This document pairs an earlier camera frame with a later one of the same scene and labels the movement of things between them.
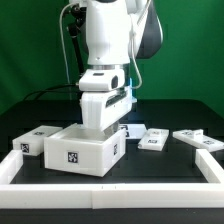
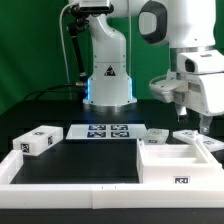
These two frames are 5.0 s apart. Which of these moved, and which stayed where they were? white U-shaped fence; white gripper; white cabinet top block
Moved: white gripper
Stayed: white U-shaped fence; white cabinet top block
